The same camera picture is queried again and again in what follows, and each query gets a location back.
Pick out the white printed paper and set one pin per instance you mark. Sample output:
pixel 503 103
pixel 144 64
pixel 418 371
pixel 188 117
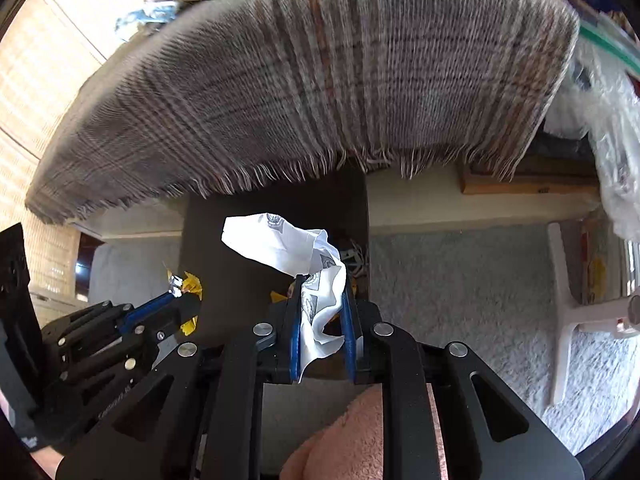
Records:
pixel 280 245

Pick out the blue white crumpled wrapper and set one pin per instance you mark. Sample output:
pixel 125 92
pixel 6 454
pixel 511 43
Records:
pixel 145 20

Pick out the brown cardboard box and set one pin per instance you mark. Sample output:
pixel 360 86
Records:
pixel 525 182

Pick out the red yellow printed box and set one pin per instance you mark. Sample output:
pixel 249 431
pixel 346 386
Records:
pixel 594 265

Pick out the grey rug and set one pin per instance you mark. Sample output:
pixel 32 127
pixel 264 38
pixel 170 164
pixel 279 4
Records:
pixel 450 285

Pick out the clear plastic bag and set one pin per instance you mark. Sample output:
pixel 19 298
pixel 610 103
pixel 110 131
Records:
pixel 615 135

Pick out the grey plaid blanket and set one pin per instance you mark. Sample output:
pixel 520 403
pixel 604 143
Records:
pixel 325 85

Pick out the white furniture leg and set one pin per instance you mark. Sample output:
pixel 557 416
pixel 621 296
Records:
pixel 562 310

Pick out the person's left forearm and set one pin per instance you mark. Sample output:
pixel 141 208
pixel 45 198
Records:
pixel 50 466

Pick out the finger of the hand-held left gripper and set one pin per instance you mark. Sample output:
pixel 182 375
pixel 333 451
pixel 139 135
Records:
pixel 110 355
pixel 150 307

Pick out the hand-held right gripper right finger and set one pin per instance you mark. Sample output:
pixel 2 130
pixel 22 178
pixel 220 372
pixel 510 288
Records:
pixel 348 350

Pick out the yellow wrapper piece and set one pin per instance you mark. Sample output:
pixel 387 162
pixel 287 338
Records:
pixel 280 296

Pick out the pink towel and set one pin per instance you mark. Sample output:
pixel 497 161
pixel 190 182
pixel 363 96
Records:
pixel 340 440

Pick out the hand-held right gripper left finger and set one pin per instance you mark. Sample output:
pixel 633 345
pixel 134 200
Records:
pixel 295 340

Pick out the yellow silver candy wrapper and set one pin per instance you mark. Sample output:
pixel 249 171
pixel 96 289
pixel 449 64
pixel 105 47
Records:
pixel 192 285

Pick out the dark bin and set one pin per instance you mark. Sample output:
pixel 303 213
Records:
pixel 225 280

